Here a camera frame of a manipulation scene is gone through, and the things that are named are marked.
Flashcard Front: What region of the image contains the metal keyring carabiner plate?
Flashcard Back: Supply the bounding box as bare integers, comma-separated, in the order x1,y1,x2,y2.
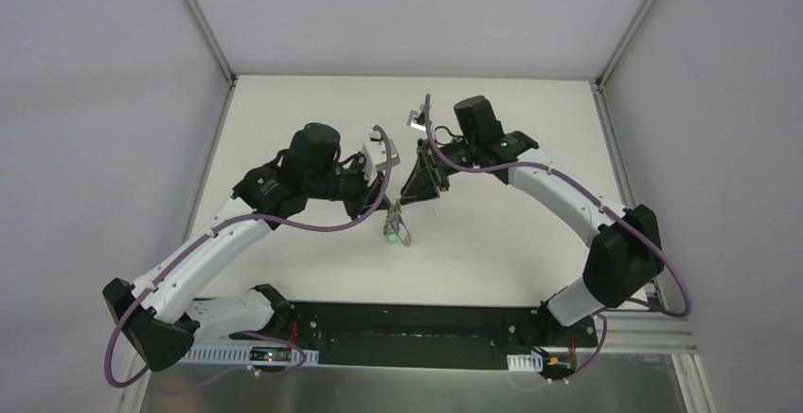
383,202,412,247

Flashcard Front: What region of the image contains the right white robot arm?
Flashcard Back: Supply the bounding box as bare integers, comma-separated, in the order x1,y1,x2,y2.
401,96,665,347

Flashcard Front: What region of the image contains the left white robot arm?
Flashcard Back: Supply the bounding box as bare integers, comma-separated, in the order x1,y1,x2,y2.
102,122,399,387

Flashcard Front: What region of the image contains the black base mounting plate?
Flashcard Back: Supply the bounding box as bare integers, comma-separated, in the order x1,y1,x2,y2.
257,284,598,370

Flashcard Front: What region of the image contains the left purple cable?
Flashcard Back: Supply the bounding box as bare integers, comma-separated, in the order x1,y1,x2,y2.
103,124,395,389

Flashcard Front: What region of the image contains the purple cable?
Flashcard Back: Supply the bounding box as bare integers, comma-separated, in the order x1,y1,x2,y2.
422,93,692,320
103,124,395,389

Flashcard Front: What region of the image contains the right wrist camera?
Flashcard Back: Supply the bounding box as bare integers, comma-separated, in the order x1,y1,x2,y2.
406,107,429,132

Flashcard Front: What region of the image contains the right white slotted cable duct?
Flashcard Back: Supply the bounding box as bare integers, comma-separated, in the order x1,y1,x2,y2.
507,352,544,373

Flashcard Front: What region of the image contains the white slotted cable duct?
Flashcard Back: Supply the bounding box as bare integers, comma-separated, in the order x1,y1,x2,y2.
180,343,319,367
507,352,544,373

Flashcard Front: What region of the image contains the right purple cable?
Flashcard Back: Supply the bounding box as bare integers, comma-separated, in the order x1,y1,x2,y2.
422,93,692,320

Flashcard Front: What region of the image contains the left white slotted cable duct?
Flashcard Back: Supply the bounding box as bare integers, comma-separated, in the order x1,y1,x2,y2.
180,343,319,367

